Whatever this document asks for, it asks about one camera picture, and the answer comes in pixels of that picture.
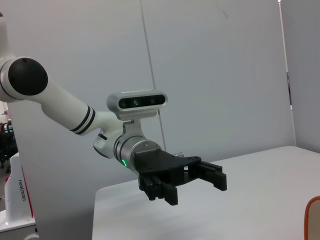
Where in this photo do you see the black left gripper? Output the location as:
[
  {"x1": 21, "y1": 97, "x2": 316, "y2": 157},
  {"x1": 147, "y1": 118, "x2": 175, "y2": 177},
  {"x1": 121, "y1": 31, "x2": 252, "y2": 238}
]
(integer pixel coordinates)
[{"x1": 132, "y1": 149, "x2": 228, "y2": 207}]

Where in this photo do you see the beige food bag orange trim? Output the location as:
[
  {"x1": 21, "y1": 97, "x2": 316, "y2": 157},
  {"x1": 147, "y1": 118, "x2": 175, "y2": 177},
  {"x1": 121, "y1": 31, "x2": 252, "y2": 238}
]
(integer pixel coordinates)
[{"x1": 304, "y1": 195, "x2": 320, "y2": 240}]

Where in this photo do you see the white robot base with logo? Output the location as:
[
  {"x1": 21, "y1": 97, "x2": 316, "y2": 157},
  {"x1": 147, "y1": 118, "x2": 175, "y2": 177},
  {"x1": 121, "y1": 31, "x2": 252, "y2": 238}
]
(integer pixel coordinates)
[{"x1": 0, "y1": 152, "x2": 39, "y2": 240}]

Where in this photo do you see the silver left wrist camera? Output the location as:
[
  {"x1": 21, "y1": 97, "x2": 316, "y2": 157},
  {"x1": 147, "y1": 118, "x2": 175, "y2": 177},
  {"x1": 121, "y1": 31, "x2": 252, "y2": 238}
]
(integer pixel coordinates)
[{"x1": 106, "y1": 88, "x2": 169, "y2": 138}]

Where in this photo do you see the grey partition hinge bracket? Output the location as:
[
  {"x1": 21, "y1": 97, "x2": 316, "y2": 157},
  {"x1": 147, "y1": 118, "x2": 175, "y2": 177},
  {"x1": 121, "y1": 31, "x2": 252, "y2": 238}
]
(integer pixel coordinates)
[{"x1": 286, "y1": 71, "x2": 293, "y2": 110}]

